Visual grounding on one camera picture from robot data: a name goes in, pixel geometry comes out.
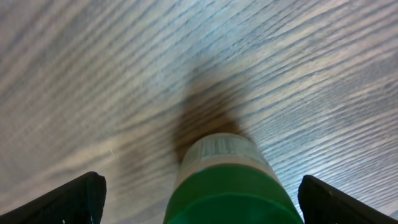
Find green lid jar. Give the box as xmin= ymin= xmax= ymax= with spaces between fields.
xmin=164 ymin=133 xmax=303 ymax=224

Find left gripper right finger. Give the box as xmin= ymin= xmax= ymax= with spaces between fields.
xmin=298 ymin=175 xmax=397 ymax=224

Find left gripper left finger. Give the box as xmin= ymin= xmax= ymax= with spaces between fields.
xmin=1 ymin=171 xmax=106 ymax=224

